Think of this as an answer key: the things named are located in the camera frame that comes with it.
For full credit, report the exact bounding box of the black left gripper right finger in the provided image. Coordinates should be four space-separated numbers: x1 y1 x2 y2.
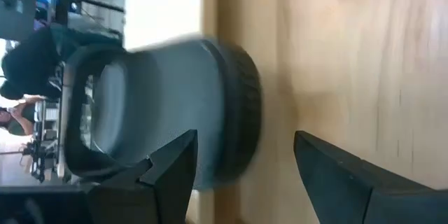
293 130 448 224

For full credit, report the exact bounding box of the black rubber slide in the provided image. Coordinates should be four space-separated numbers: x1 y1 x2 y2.
62 34 263 190

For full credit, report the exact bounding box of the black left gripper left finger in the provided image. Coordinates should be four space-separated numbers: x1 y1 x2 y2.
0 129 199 224

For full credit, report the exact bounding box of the person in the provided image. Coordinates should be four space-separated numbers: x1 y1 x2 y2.
0 94 38 137
0 26 66 102

